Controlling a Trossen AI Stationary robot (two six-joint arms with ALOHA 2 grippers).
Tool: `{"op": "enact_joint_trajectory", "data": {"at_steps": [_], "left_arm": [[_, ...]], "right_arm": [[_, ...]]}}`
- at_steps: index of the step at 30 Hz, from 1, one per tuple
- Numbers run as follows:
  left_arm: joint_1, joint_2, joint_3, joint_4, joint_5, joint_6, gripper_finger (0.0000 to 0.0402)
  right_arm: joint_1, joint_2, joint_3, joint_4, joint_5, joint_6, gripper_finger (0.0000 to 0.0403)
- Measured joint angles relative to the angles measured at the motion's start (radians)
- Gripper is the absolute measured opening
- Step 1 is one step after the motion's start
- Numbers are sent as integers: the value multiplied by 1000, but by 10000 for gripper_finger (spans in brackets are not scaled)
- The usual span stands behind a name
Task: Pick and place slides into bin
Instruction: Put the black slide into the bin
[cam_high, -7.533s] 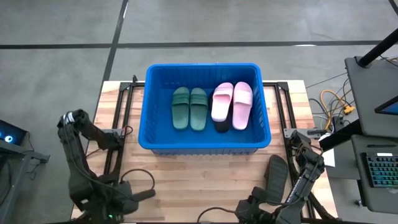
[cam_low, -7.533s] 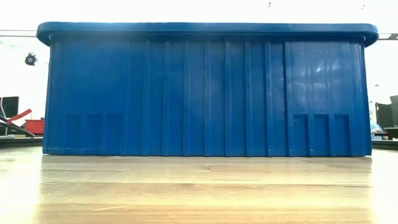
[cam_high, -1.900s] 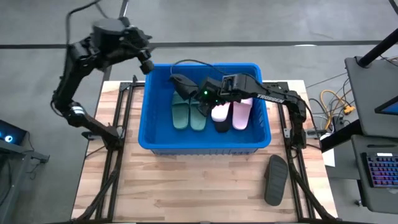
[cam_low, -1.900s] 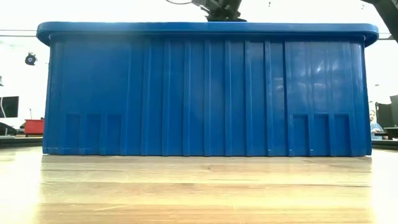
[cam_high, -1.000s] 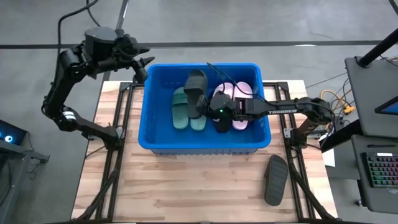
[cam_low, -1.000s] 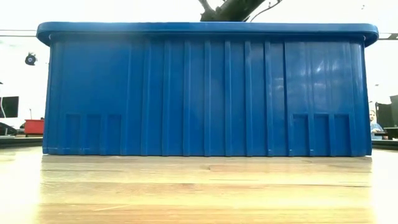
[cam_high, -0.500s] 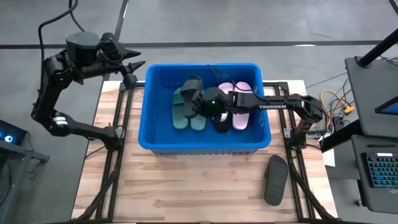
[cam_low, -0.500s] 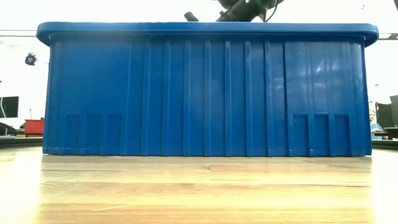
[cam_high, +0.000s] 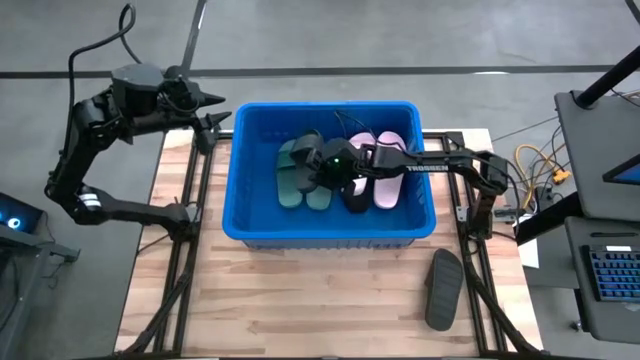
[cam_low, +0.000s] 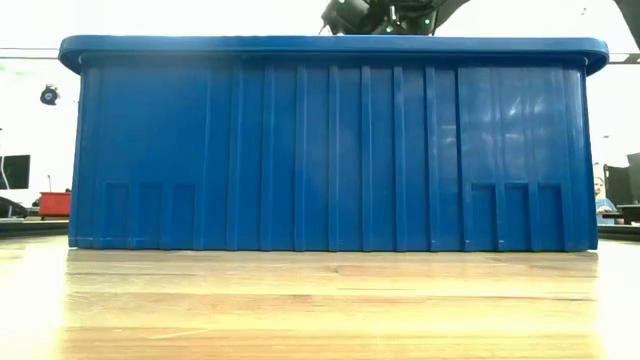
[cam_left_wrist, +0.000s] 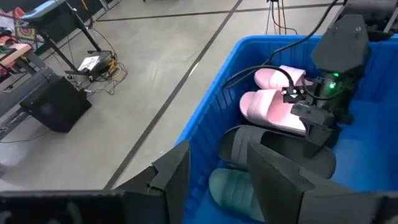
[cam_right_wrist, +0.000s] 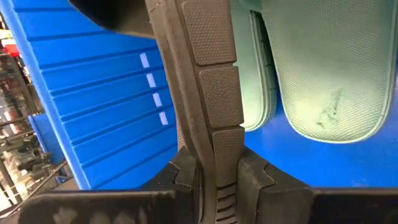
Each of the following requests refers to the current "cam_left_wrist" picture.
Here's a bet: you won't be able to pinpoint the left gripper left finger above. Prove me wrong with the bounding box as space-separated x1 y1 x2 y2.
114 139 192 224

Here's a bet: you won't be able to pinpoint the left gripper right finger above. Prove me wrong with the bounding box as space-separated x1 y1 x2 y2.
246 141 315 224

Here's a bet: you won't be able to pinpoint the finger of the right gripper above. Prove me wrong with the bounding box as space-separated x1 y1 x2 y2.
303 128 334 159

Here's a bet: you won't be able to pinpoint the black rubber slide sandal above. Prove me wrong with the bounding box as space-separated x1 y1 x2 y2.
216 124 337 180

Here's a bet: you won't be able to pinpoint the green rubber slide sandal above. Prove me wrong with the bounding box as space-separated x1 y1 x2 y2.
208 167 266 223

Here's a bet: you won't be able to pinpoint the pink rubber slide sandal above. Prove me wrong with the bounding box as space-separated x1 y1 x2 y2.
254 64 314 91
238 89 309 137

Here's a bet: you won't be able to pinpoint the blue plastic bin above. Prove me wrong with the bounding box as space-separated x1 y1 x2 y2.
175 34 398 224

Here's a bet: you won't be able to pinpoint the black tripod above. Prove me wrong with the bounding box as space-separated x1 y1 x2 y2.
265 0 299 35

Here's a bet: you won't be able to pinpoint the black floor box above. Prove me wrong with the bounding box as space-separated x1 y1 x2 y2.
19 75 93 134

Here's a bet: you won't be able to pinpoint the black metal stand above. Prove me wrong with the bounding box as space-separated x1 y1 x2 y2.
21 0 105 77

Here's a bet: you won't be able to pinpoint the wooden board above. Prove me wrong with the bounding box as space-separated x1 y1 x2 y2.
0 42 32 68

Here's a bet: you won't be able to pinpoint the colourful patterned cloth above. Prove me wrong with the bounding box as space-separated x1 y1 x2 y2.
0 6 41 47

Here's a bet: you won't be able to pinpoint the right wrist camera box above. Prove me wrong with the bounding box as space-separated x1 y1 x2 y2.
280 86 308 104

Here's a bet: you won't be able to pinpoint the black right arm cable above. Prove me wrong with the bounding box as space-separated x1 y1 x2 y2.
221 0 340 91

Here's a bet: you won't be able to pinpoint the tangled floor cables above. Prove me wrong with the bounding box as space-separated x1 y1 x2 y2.
63 51 129 96

